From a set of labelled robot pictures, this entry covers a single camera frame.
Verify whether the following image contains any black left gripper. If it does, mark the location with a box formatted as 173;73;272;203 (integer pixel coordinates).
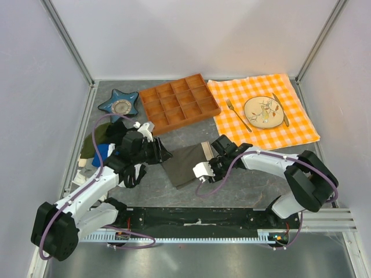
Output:
132;136;173;164

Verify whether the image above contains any olive grey underwear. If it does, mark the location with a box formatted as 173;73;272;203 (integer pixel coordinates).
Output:
162;141;214;189

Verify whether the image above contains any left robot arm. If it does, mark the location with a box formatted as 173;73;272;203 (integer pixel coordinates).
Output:
31;131;173;261

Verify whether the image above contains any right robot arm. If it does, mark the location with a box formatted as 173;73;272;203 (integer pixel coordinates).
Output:
206;135;339;228

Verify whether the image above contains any white black striped garment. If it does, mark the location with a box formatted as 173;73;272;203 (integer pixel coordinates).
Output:
72;164;146;203

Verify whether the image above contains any wooden compartment tray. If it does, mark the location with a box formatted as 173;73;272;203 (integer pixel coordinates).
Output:
139;74;221;136

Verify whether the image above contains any blue white garment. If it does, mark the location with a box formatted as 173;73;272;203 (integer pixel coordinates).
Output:
92;143;120;168

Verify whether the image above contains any dark green garment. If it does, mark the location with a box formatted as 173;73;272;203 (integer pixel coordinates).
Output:
80;122;114;159

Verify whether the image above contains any blue star shaped dish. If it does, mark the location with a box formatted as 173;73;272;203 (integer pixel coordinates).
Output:
98;89;139;123

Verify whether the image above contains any gold fork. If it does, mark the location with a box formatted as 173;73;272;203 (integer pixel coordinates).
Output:
225;98;252;133

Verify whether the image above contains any bird pattern ceramic plate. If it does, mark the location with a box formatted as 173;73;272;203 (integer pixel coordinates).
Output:
243;96;284;129

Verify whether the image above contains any yellow checkered cloth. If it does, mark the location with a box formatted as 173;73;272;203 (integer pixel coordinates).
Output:
207;74;320;150

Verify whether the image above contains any gold knife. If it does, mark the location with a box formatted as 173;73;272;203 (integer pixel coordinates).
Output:
272;93;290;127

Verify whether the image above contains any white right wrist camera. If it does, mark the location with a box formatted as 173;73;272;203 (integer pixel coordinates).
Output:
192;162;215;183

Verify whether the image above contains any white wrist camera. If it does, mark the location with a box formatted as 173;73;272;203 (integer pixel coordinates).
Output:
133;122;155;142
192;162;215;183

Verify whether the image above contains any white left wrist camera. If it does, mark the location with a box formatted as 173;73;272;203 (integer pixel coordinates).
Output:
133;122;155;142

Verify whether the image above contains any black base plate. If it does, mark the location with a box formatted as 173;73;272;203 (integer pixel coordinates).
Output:
105;197;300;238

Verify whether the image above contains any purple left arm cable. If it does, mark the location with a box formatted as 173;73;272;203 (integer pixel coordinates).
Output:
39;113;157;261

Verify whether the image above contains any slotted cable duct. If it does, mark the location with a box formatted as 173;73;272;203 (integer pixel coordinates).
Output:
81;229;288;244

